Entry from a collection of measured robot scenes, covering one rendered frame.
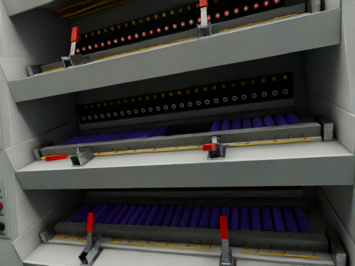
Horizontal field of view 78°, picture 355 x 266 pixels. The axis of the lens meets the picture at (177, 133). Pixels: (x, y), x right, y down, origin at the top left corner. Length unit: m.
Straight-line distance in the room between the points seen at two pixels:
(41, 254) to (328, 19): 0.67
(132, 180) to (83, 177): 0.10
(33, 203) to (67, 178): 0.15
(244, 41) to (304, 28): 0.08
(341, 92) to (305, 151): 0.09
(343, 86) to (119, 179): 0.38
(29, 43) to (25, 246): 0.46
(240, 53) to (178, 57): 0.10
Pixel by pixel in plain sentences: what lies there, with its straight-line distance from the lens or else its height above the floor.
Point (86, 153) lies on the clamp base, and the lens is 0.47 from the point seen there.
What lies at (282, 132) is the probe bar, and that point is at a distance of 0.38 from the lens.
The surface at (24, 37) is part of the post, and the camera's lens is 0.66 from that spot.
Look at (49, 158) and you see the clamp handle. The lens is 0.42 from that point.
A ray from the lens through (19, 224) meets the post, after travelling 0.60.
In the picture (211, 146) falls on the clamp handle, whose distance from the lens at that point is 0.28.
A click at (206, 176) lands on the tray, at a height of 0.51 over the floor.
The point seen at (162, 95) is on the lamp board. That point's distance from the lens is 0.53.
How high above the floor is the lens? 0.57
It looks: 1 degrees up
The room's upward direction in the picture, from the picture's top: 5 degrees counter-clockwise
